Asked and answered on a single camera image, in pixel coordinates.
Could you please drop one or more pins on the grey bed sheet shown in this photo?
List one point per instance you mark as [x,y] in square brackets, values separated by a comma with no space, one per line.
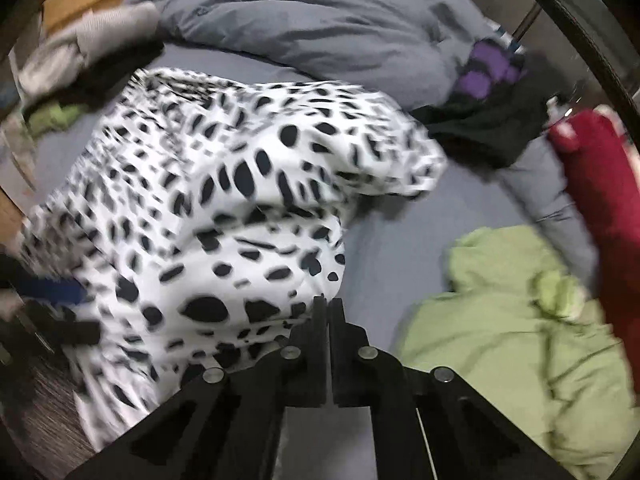
[393,253]

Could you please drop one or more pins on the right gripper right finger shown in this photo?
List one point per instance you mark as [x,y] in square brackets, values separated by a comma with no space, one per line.
[427,425]

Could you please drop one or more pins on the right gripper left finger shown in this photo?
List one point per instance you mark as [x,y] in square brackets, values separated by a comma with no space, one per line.
[223,425]

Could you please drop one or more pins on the olive green folded garment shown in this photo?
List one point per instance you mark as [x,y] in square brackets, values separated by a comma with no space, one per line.
[53,117]

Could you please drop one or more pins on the white black spotted garment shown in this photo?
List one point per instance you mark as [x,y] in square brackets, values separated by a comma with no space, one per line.
[204,218]

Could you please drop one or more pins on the black purple garment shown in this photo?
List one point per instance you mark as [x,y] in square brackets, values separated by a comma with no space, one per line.
[497,106]

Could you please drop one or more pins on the black folded garment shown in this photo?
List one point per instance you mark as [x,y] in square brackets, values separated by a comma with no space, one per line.
[102,81]

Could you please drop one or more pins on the grey white knit garment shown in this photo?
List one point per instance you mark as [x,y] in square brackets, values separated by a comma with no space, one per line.
[58,62]

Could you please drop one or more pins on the red plush toy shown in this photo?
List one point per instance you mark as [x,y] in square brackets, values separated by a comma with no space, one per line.
[600,180]

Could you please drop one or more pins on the light green garment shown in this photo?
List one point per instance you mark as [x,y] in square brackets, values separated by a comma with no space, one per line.
[523,331]

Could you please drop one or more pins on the grey duvet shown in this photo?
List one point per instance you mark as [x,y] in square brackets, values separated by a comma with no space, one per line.
[412,50]

